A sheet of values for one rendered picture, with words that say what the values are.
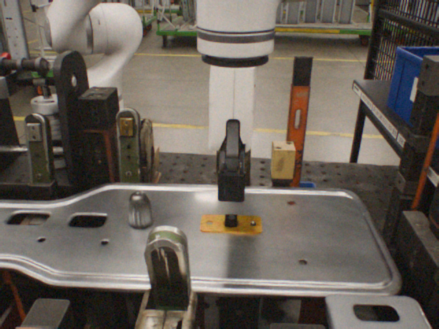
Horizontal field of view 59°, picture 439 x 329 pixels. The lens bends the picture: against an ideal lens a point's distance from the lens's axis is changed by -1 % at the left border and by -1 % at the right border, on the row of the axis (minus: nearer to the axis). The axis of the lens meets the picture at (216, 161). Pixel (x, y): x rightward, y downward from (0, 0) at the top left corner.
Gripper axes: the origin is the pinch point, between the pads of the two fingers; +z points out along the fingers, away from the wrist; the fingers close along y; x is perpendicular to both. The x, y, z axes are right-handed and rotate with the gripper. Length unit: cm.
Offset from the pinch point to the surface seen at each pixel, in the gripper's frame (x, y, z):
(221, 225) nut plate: -1.2, 0.9, 7.5
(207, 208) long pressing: -3.4, -3.6, 7.9
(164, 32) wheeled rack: -116, -611, 91
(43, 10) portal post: -308, -605, 58
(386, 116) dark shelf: 32.8, -36.2, 5.3
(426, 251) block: 25.1, 4.6, 7.7
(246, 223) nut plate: 2.2, 0.3, 7.5
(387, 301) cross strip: 17.2, 13.4, 7.5
